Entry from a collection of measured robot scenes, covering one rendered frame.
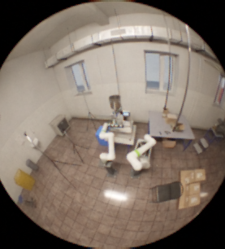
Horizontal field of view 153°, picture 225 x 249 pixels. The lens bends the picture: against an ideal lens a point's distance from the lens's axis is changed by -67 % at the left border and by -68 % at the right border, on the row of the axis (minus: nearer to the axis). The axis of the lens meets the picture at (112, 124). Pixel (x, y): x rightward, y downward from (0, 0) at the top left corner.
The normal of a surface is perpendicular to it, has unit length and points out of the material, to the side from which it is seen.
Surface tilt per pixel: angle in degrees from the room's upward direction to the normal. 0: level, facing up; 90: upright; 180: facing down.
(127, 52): 90
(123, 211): 0
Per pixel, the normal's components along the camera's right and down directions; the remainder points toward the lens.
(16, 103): 0.94, 0.09
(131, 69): -0.29, 0.66
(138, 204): -0.15, -0.75
